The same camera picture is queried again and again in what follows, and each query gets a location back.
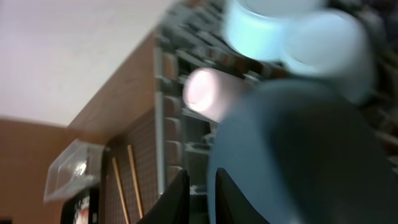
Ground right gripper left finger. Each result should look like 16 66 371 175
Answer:
138 170 190 224

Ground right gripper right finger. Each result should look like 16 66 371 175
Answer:
215 168 269 224

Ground wooden chopstick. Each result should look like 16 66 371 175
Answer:
127 145 144 219
112 157 130 224

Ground pile of white rice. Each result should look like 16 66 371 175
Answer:
73 197 90 224

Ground dark blue plate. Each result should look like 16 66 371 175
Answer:
207 79 397 223

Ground pink cup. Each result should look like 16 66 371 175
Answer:
183 68 252 123

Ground grey dishwasher rack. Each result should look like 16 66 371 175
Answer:
155 1 397 207

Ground light blue bowl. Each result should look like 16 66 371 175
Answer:
223 0 327 62

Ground light blue cup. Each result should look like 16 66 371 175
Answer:
280 9 377 105

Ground dark brown serving tray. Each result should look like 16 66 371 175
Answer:
99 109 159 223

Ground clear plastic bin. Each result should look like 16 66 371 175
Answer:
44 139 107 203

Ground black plastic tray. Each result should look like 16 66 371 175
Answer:
60 187 100 224

